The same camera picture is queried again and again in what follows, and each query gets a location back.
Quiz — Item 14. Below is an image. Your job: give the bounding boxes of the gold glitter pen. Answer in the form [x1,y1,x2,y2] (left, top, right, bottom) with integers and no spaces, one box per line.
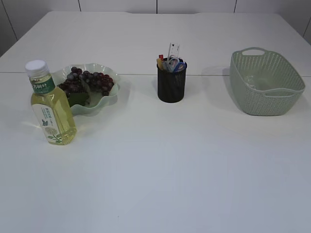
[156,58,164,70]

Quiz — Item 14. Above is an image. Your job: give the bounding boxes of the blue safety scissors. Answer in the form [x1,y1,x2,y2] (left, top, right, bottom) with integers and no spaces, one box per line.
[173,59,187,73]

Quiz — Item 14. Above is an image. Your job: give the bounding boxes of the yellow tea bottle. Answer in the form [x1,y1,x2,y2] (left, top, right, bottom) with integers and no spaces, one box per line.
[25,60,77,145]

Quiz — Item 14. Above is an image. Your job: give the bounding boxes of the clear plastic ruler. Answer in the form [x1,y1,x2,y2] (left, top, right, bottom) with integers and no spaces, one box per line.
[167,42,180,62]

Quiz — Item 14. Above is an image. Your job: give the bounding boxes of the black mesh pen holder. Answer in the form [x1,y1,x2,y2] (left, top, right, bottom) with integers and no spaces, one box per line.
[157,58,187,103]

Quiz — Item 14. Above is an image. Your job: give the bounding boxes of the green wavy glass plate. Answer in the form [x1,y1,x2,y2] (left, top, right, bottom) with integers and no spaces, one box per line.
[52,63,121,116]

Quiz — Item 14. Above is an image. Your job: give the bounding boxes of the silver glitter pen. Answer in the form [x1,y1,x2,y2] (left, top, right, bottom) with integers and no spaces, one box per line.
[162,60,171,72]

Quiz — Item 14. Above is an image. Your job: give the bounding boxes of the green plastic woven basket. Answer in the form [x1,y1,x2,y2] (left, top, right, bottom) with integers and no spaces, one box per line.
[229,47,306,117]

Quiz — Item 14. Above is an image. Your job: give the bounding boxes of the clear plastic sheet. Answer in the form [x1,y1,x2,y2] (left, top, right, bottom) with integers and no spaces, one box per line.
[244,75,257,89]

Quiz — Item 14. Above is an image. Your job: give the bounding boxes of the purple grape bunch with leaf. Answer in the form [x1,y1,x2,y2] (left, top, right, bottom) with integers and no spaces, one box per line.
[57,66,115,107]

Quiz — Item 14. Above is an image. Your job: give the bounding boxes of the pink safety scissors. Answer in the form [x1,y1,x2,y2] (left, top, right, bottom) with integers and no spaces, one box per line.
[167,56,180,73]

